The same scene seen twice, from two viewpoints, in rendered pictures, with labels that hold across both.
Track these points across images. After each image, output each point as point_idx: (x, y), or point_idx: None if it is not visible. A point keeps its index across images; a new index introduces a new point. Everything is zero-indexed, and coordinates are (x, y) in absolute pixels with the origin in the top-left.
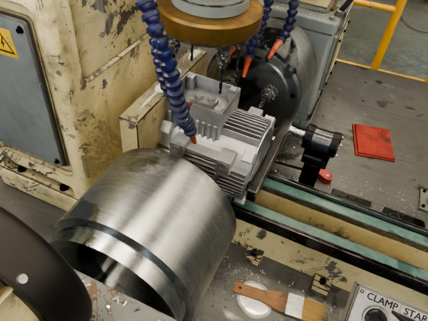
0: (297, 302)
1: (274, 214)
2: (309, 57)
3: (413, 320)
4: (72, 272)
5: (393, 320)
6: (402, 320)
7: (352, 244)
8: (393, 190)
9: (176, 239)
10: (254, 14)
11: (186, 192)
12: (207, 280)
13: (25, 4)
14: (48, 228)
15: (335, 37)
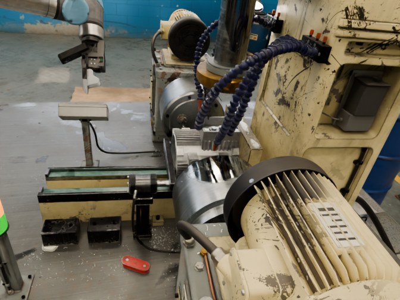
0: None
1: (152, 172)
2: (187, 202)
3: (98, 63)
4: (172, 29)
5: (99, 80)
6: (103, 55)
7: (102, 174)
8: (59, 284)
9: (173, 84)
10: (200, 68)
11: (181, 88)
12: (160, 103)
13: None
14: None
15: (183, 280)
